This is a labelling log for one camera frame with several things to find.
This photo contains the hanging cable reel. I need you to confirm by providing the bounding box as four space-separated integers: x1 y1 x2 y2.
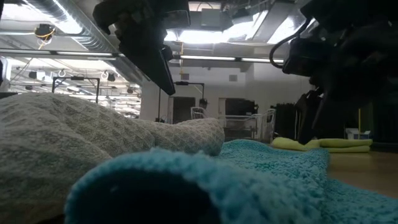
33 23 57 50

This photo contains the long ceiling light strip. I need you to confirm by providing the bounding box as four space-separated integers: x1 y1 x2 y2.
179 55 285 63
0 49 118 60

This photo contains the black rig frame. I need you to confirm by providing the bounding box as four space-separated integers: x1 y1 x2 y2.
157 80 206 124
51 75 101 105

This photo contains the grey waffle microfiber towel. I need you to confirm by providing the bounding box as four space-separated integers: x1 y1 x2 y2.
0 92 226 224

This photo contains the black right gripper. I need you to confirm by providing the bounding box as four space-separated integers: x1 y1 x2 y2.
294 21 398 146

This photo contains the clear plastic bin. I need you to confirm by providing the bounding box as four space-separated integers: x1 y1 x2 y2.
190 106 277 144

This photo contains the black curtain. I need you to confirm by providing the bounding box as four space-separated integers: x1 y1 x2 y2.
269 101 301 140

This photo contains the lime green microfiber towel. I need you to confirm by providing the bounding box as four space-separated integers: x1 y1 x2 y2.
271 136 373 154

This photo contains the silver ventilation duct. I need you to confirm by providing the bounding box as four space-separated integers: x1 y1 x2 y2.
23 0 147 86

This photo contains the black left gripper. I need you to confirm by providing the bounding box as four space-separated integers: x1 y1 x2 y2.
92 0 177 96

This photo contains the teal microfiber towel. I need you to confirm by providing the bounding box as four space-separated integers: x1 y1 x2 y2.
63 139 398 224

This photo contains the white box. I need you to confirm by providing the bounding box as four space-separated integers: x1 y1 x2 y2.
345 127 373 140

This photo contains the black screen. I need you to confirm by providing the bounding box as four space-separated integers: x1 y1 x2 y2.
225 98 259 116

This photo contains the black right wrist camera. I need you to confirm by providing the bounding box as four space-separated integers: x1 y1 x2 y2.
282 36 313 77

